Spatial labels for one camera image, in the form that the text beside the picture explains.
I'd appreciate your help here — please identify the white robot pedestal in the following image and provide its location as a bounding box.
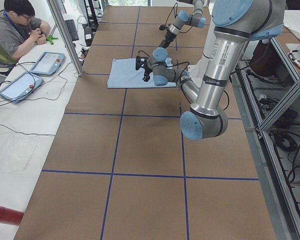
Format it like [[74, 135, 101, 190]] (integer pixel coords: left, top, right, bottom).
[[189, 22, 216, 80]]

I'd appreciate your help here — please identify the near blue teach pendant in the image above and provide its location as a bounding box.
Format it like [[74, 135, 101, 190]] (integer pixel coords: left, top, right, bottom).
[[0, 72, 44, 103]]

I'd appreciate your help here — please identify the red cylinder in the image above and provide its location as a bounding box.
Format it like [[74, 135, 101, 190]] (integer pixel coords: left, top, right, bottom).
[[0, 205, 24, 226]]

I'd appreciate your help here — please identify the green plastic object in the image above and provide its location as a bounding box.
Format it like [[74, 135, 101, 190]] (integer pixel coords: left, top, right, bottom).
[[46, 35, 59, 45]]

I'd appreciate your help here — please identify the black keyboard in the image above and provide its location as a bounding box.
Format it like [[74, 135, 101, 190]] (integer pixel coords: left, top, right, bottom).
[[64, 19, 79, 41]]

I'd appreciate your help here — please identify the seated person grey shirt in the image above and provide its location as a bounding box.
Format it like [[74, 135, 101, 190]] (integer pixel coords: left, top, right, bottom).
[[0, 0, 51, 68]]

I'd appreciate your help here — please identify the light blue polo shirt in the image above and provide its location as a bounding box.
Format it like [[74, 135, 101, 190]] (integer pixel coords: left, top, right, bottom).
[[107, 58, 176, 89]]

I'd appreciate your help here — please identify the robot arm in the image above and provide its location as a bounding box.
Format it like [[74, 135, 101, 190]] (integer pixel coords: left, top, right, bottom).
[[159, 0, 210, 49], [135, 0, 286, 140]]

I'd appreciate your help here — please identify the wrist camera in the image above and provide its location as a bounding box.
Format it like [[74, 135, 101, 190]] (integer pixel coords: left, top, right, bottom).
[[159, 24, 170, 32], [135, 50, 150, 71]]

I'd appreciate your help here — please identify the far blue teach pendant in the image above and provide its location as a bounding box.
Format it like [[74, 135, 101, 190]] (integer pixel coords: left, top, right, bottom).
[[29, 51, 65, 76]]

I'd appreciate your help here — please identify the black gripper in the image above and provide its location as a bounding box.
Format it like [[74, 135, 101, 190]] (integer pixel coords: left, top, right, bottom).
[[142, 66, 153, 82], [159, 31, 176, 49]]

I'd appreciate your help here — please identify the blue teach pendant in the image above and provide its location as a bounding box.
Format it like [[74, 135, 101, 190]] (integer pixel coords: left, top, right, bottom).
[[0, 72, 44, 103], [29, 51, 65, 76]]

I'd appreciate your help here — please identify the aluminium frame post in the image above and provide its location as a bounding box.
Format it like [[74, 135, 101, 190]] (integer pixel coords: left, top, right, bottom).
[[47, 0, 84, 77]]

